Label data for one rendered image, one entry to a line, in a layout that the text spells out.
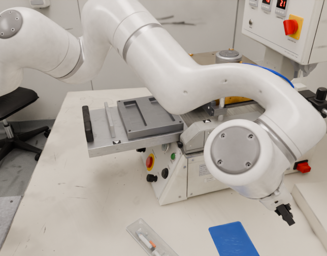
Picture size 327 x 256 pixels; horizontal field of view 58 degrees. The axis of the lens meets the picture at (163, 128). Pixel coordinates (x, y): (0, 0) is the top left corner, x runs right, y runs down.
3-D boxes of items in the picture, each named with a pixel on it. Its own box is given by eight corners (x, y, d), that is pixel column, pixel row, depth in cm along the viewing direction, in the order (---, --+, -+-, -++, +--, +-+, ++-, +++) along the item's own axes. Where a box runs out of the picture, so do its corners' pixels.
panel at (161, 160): (138, 146, 116) (155, 105, 109) (158, 201, 92) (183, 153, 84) (133, 146, 115) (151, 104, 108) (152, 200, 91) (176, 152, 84)
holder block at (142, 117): (164, 99, 103) (164, 93, 101) (183, 129, 86) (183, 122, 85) (117, 107, 99) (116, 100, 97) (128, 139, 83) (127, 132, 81)
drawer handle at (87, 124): (90, 115, 95) (88, 104, 93) (94, 140, 83) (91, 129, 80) (83, 116, 94) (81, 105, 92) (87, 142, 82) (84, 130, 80)
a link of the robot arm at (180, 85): (201, 14, 54) (330, 135, 42) (137, 73, 57) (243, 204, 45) (187, -19, 46) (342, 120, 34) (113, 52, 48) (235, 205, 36)
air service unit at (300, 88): (292, 118, 90) (303, 73, 82) (327, 146, 78) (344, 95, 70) (276, 121, 88) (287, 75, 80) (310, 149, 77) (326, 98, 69)
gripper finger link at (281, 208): (295, 223, 49) (295, 223, 54) (267, 183, 53) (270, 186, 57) (289, 226, 49) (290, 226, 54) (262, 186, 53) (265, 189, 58)
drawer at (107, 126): (168, 107, 106) (168, 87, 102) (190, 141, 88) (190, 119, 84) (85, 121, 99) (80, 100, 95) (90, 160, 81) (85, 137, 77)
